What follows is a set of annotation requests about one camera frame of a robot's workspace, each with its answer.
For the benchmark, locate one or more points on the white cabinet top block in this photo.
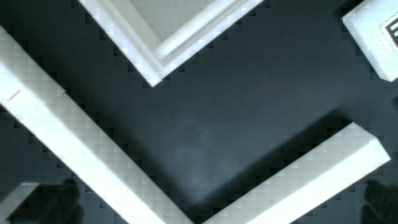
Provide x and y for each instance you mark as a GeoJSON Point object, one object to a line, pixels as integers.
{"type": "Point", "coordinates": [372, 25]}

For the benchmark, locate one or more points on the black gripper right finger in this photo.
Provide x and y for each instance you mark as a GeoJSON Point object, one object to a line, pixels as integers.
{"type": "Point", "coordinates": [379, 212]}

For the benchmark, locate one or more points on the white cabinet body box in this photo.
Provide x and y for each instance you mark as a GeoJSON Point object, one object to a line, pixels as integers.
{"type": "Point", "coordinates": [163, 29]}

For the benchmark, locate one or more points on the white U-shaped fence frame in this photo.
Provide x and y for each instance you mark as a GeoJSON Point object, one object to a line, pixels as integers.
{"type": "Point", "coordinates": [300, 188]}

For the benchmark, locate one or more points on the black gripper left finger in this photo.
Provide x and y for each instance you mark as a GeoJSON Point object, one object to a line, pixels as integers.
{"type": "Point", "coordinates": [51, 206]}

